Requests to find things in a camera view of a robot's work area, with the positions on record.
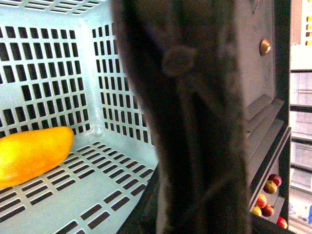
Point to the brass round knob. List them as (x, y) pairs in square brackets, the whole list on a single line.
[(265, 47)]

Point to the red apple on shelf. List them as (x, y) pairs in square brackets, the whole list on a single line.
[(276, 179)]

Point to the yellow mango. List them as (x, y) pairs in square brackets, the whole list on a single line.
[(26, 155)]

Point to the light blue plastic basket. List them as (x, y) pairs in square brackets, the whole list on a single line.
[(60, 66)]

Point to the brown basket handle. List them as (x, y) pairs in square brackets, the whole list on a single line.
[(182, 61)]

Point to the red yellow apple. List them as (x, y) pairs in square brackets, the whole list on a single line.
[(270, 187)]

